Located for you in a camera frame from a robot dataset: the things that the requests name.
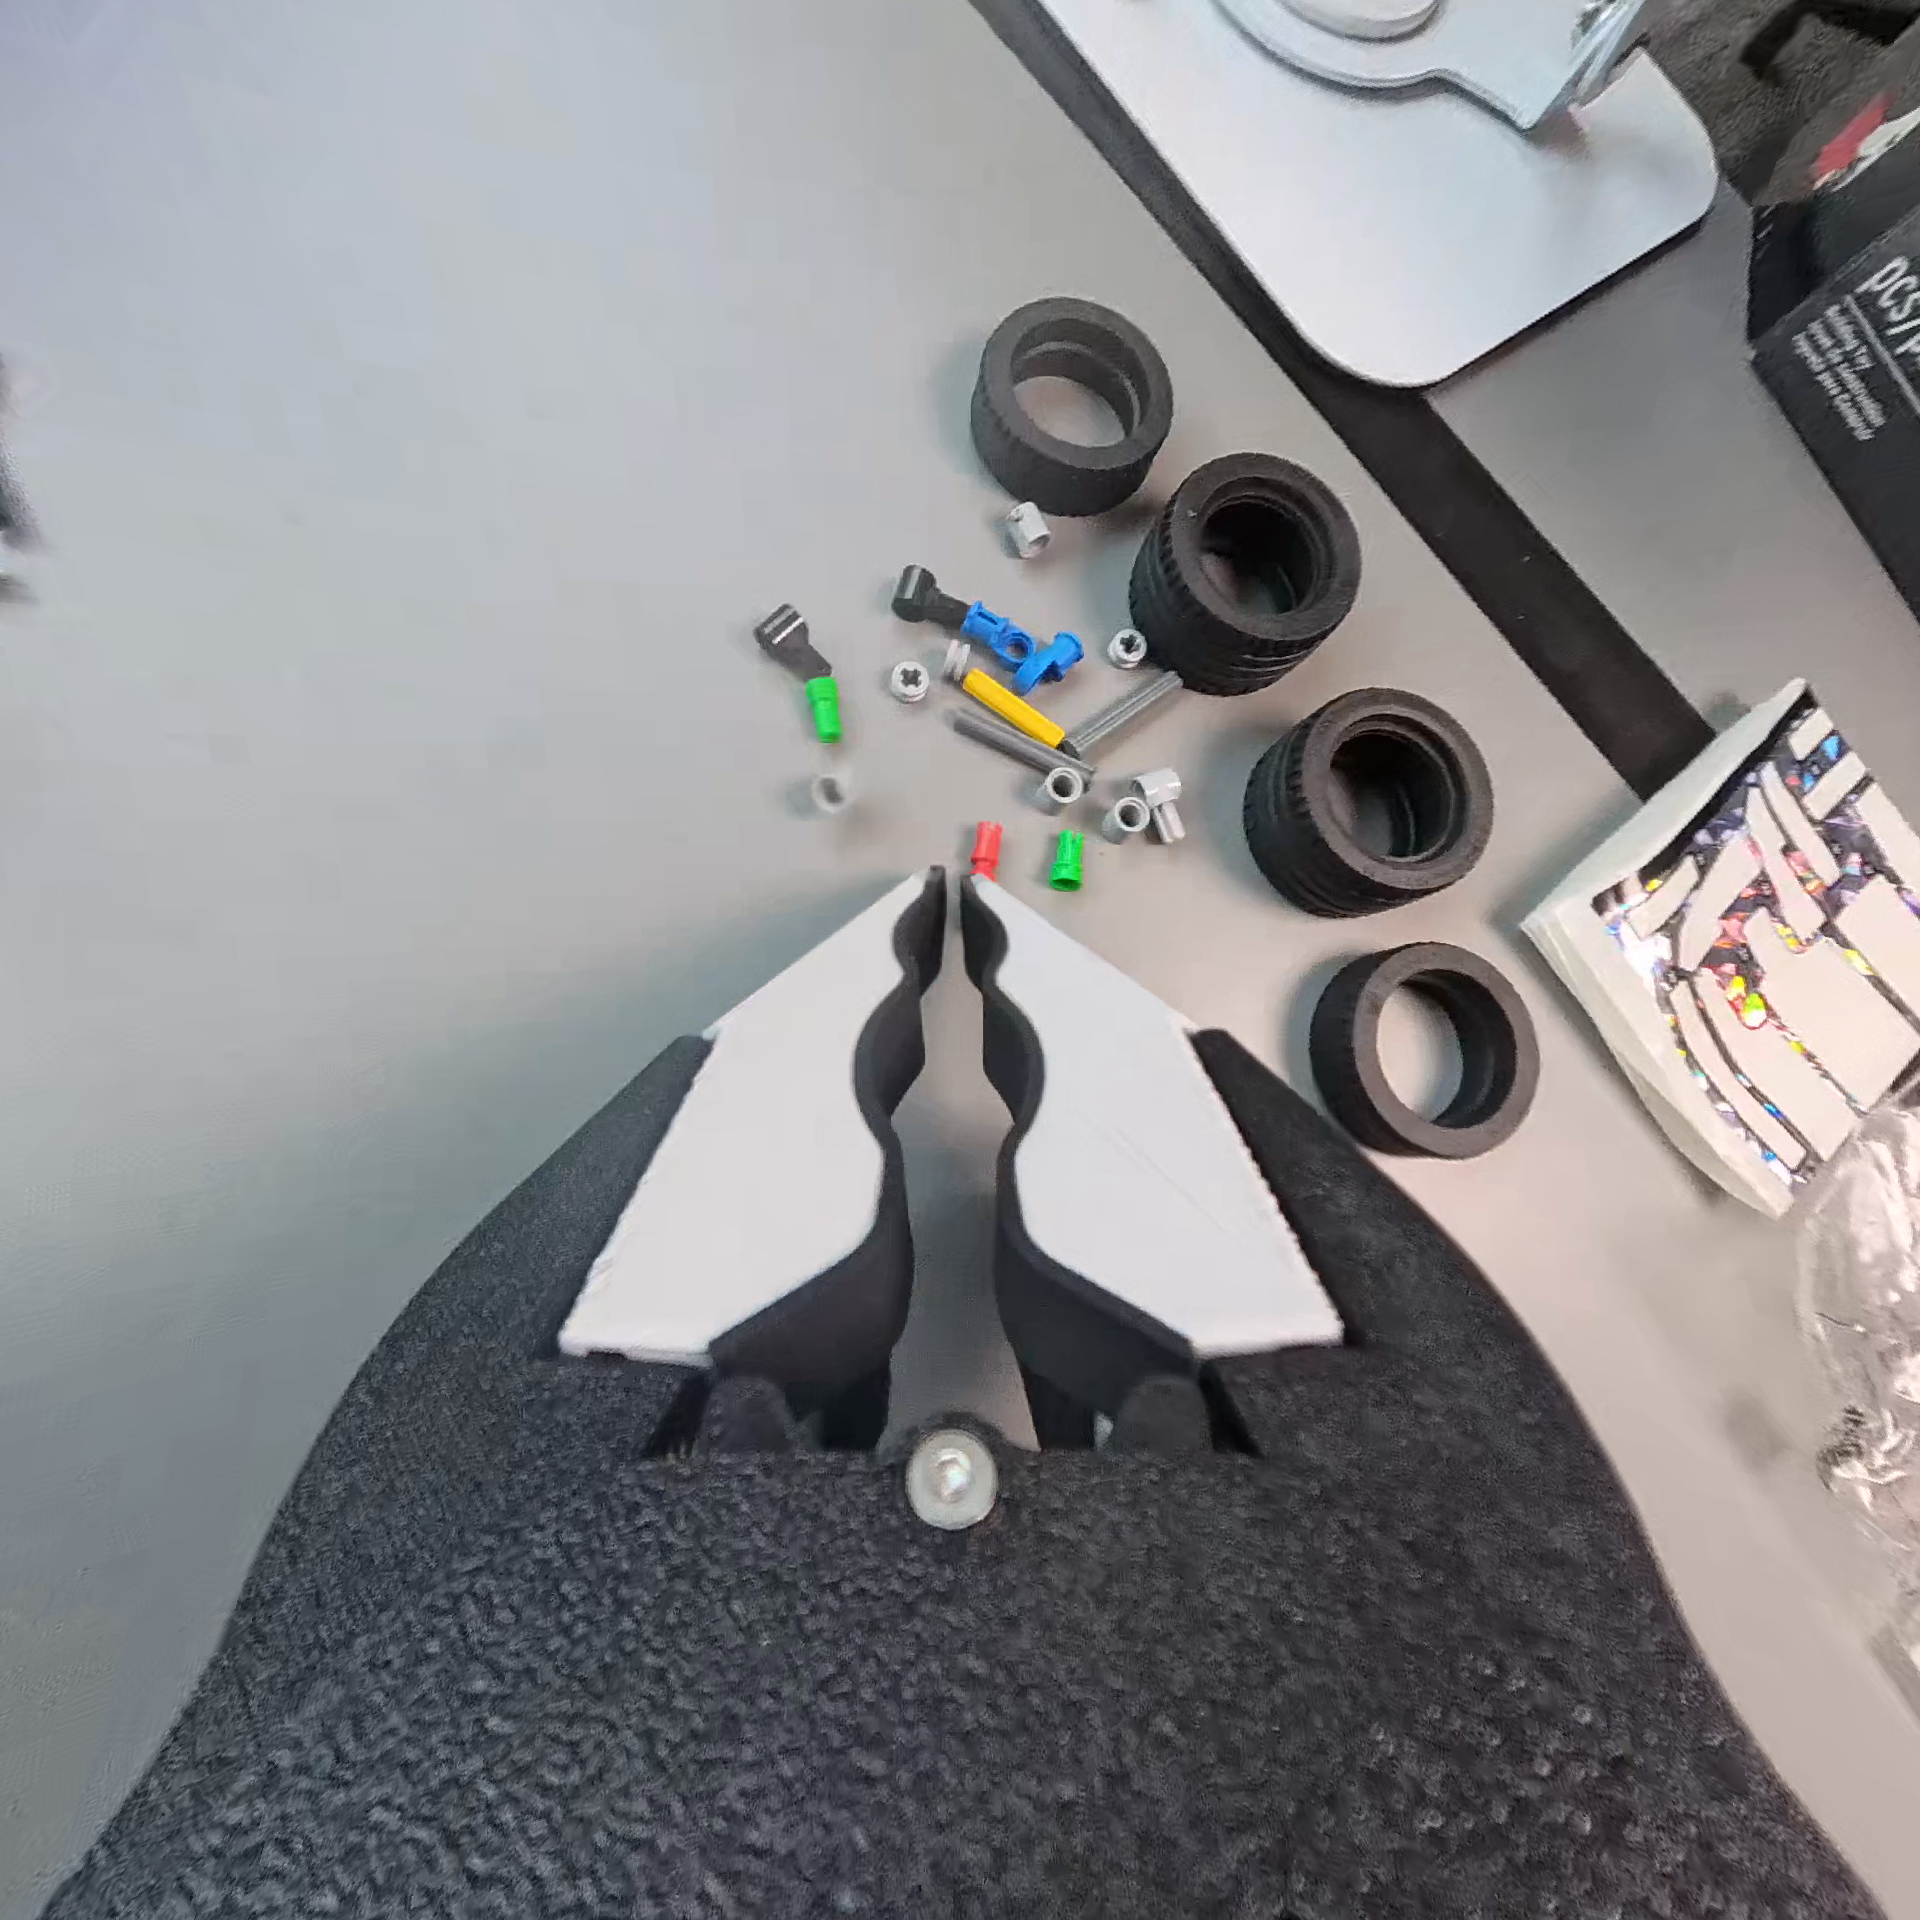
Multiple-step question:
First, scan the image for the white book stand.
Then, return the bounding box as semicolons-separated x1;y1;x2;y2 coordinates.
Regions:
1034;0;1718;389

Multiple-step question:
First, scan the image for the empty clear plastic bag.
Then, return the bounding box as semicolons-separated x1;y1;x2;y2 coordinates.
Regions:
1791;1101;1920;1682

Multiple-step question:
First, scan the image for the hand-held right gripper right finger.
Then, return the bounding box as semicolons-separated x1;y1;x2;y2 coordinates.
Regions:
958;874;1347;1365

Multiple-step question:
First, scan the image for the toy race car box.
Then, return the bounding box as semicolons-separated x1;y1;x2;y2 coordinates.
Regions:
1748;81;1920;623

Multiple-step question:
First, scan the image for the grey desk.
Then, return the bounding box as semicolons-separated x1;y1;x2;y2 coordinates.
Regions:
0;0;1920;1920

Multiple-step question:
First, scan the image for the black rubber toy tire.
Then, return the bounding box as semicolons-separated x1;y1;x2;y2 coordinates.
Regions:
1308;943;1541;1159
971;297;1176;519
1241;688;1498;919
1128;454;1365;698

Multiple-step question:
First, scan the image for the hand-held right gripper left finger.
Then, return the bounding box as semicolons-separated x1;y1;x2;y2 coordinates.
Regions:
558;868;949;1370

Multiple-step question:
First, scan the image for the scatter of mixed lego pieces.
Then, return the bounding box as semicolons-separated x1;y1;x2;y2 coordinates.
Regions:
749;503;1194;903

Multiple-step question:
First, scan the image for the sticker sheet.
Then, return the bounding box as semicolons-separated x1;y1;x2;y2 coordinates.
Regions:
1521;679;1920;1216

